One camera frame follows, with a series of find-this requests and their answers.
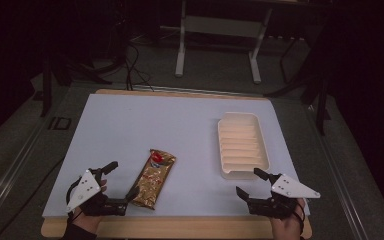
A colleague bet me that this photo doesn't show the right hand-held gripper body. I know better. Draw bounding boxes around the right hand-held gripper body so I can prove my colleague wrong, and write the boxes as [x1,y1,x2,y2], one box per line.
[246,172,322,221]

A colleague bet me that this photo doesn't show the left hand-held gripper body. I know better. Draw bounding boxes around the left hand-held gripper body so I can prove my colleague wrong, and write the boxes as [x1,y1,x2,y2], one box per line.
[65,167,129,218]

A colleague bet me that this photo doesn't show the gold snack packet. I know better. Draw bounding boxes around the gold snack packet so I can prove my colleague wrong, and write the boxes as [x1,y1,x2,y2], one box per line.
[131,148,177,211]

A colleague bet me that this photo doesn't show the white ribbed plastic tray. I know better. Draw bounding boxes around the white ribbed plastic tray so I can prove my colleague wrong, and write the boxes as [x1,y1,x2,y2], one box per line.
[217,111,271,181]

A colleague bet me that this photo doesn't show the person's left hand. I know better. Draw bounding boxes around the person's left hand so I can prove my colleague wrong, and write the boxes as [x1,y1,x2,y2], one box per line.
[70,179,109,235]

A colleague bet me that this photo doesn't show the person's right hand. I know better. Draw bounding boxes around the person's right hand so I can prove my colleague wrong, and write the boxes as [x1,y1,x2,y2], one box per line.
[269,197,307,240]

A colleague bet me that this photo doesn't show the person's dark left sleeve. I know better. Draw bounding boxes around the person's dark left sleeve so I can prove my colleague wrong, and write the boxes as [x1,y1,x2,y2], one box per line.
[60,222,98,240]

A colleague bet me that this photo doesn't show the wooden table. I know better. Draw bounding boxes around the wooden table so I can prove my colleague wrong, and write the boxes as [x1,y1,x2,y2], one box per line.
[40,88,314,240]

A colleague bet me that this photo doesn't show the pale blue table mat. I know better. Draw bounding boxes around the pale blue table mat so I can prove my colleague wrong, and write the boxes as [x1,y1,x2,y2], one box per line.
[42,93,311,220]

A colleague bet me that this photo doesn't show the black metal stand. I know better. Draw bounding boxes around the black metal stand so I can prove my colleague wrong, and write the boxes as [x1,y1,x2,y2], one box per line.
[263,31,333,137]
[39,49,114,118]

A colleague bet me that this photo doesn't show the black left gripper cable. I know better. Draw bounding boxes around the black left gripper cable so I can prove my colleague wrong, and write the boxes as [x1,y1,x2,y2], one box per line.
[65,175,83,205]

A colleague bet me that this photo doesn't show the metal floor rail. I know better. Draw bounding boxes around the metal floor rail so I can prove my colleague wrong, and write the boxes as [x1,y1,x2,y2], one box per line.
[306,104,371,240]
[0,111,49,231]

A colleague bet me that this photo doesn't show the black floor bracket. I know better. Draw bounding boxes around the black floor bracket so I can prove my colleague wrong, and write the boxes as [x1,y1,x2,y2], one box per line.
[47,116,72,131]

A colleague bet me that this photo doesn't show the black floor cables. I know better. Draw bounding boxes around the black floor cables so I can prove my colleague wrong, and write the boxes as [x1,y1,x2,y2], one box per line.
[122,42,155,92]

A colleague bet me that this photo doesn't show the white metal desk frame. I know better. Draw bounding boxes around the white metal desk frame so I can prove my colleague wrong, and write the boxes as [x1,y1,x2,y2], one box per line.
[174,0,275,85]

